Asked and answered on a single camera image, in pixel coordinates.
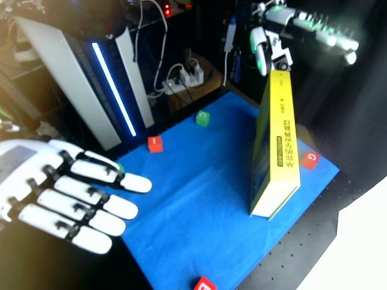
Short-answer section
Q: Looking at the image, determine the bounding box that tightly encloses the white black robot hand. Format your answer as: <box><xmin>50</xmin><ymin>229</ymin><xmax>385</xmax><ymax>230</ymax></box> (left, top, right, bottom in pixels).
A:
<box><xmin>249</xmin><ymin>5</ymin><xmax>360</xmax><ymax>77</ymax></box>
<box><xmin>0</xmin><ymin>138</ymin><xmax>153</xmax><ymax>255</ymax></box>

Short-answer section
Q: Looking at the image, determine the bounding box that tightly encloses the yellow book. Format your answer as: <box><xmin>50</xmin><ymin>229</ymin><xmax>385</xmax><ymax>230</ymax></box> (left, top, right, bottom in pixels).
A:
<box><xmin>249</xmin><ymin>69</ymin><xmax>302</xmax><ymax>221</ymax></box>

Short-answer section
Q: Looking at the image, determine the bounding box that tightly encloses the white computer tower blue light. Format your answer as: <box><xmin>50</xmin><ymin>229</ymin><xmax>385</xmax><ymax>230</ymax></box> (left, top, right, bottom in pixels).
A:
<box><xmin>13</xmin><ymin>14</ymin><xmax>155</xmax><ymax>152</ymax></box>

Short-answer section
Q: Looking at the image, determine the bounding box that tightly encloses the white power strip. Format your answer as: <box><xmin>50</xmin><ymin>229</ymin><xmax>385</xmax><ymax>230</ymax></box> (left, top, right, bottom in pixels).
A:
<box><xmin>161</xmin><ymin>59</ymin><xmax>206</xmax><ymax>96</ymax></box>

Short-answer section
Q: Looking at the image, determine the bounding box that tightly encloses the black curtain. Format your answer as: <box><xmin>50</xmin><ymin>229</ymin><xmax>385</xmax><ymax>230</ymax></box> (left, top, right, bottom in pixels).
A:
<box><xmin>290</xmin><ymin>0</ymin><xmax>387</xmax><ymax>218</ymax></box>

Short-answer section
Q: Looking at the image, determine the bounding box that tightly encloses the red I letter block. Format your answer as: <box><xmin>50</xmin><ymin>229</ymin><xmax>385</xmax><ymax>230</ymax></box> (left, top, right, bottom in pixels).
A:
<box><xmin>147</xmin><ymin>135</ymin><xmax>164</xmax><ymax>153</ymax></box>

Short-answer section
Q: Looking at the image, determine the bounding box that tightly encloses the green C letter block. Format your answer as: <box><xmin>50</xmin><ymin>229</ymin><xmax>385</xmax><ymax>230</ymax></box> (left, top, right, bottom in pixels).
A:
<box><xmin>195</xmin><ymin>110</ymin><xmax>211</xmax><ymax>127</ymax></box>

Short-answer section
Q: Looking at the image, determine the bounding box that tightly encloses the red G letter block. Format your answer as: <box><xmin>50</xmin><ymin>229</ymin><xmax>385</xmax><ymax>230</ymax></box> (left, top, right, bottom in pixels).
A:
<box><xmin>301</xmin><ymin>150</ymin><xmax>321</xmax><ymax>170</ymax></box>

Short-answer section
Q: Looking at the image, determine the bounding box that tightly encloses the blue cloth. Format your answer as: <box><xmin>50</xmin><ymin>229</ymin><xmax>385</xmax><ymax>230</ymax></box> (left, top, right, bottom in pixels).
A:
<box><xmin>116</xmin><ymin>91</ymin><xmax>341</xmax><ymax>290</ymax></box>

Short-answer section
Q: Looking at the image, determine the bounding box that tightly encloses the red B letter block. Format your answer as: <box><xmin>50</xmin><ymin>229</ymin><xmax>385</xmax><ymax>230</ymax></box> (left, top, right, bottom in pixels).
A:
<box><xmin>193</xmin><ymin>276</ymin><xmax>218</xmax><ymax>290</ymax></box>

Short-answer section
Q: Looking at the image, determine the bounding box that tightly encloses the white adapter with cable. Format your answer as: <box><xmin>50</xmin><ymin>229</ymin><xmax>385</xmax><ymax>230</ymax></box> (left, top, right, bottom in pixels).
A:
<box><xmin>223</xmin><ymin>14</ymin><xmax>239</xmax><ymax>88</ymax></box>

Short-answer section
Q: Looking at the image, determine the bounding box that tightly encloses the white cable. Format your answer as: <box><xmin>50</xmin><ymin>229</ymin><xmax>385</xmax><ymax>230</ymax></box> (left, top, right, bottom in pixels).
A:
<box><xmin>134</xmin><ymin>0</ymin><xmax>170</xmax><ymax>99</ymax></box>

